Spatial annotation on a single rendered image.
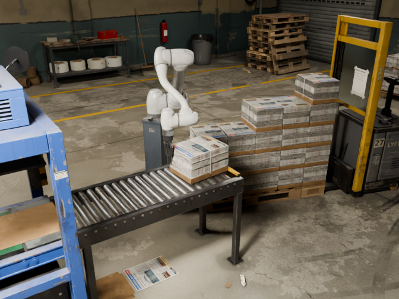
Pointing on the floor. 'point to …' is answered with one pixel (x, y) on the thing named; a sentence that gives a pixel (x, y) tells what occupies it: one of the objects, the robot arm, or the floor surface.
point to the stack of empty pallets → (286, 19)
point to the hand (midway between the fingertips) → (168, 159)
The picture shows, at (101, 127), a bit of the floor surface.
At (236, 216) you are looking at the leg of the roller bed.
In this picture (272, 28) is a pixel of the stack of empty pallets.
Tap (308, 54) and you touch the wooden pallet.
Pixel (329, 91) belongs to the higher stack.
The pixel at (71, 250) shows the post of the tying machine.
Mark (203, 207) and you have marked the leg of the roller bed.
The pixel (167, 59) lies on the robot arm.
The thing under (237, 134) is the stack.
